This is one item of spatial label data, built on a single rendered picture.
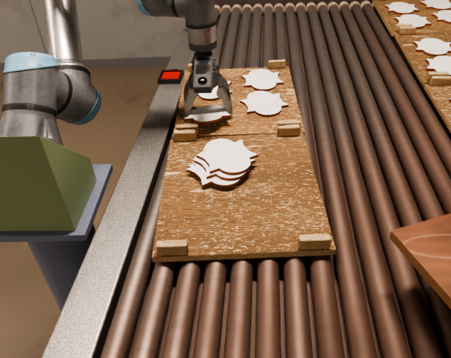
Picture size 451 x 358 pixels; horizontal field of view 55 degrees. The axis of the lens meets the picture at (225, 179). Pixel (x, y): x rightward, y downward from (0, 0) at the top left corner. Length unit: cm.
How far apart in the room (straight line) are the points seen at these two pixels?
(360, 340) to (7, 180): 74
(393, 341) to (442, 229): 19
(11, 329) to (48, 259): 91
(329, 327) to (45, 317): 149
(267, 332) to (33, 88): 72
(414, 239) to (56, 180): 68
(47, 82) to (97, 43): 294
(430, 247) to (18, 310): 176
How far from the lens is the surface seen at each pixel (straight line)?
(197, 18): 109
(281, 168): 102
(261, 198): 93
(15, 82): 108
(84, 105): 118
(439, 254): 74
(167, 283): 82
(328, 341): 75
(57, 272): 123
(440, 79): 145
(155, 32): 385
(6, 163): 97
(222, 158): 100
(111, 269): 87
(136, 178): 106
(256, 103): 126
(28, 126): 103
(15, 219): 107
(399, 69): 159
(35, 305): 212
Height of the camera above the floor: 155
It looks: 39 degrees down
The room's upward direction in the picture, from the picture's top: 4 degrees counter-clockwise
